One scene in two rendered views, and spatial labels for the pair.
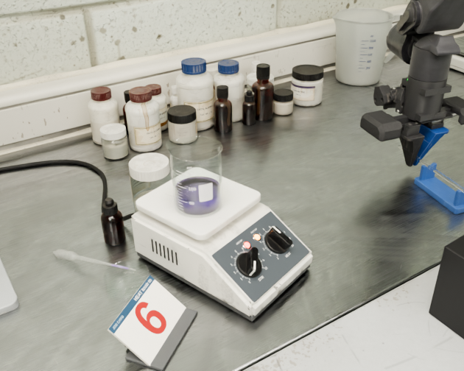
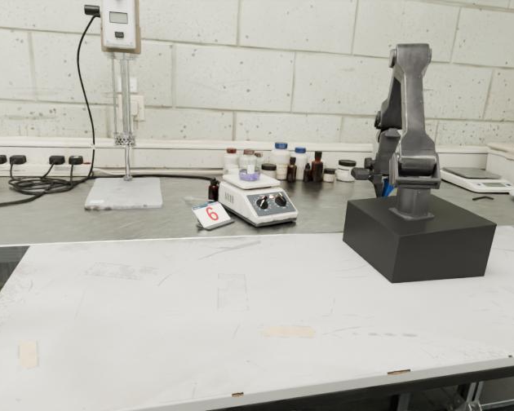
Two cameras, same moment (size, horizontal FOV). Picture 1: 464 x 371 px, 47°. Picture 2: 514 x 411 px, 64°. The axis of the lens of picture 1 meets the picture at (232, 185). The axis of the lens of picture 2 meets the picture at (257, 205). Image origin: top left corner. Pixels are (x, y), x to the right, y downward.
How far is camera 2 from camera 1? 0.55 m
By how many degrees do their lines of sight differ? 21
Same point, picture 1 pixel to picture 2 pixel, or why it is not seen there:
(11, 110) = (188, 151)
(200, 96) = (281, 161)
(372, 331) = (309, 239)
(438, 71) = (390, 147)
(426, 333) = (334, 244)
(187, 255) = (237, 196)
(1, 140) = (180, 165)
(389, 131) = (361, 174)
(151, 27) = (266, 127)
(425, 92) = (383, 156)
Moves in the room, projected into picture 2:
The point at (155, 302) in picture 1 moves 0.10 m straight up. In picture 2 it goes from (216, 209) to (217, 171)
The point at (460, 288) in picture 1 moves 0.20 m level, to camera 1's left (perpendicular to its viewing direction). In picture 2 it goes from (351, 220) to (264, 206)
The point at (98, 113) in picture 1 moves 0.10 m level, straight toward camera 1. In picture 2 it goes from (227, 159) to (223, 165)
